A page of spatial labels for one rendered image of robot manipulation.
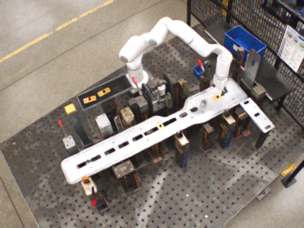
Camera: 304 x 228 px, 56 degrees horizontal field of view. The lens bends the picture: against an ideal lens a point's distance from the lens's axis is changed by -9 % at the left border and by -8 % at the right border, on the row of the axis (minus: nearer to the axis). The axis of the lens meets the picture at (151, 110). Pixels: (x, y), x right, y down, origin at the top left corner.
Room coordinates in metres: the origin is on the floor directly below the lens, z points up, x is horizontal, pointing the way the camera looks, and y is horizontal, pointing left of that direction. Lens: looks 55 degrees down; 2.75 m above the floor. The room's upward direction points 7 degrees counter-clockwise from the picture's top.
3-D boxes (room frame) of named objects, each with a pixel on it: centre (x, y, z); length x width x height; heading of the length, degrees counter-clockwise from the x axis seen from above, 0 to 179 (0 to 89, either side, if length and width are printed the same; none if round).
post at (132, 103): (1.24, 0.12, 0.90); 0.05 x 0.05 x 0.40; 22
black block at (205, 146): (1.02, -0.37, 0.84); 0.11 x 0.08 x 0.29; 22
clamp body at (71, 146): (1.00, 0.56, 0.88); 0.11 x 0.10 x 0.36; 22
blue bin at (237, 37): (1.65, -0.79, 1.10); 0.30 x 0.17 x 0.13; 30
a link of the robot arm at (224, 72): (1.25, -0.48, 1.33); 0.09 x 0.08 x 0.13; 147
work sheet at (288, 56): (1.37, -1.03, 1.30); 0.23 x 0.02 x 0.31; 22
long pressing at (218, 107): (1.06, -0.03, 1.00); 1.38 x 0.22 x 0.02; 112
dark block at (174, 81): (1.36, -0.18, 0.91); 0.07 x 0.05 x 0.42; 22
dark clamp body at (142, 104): (1.24, 0.06, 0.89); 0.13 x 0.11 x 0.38; 22
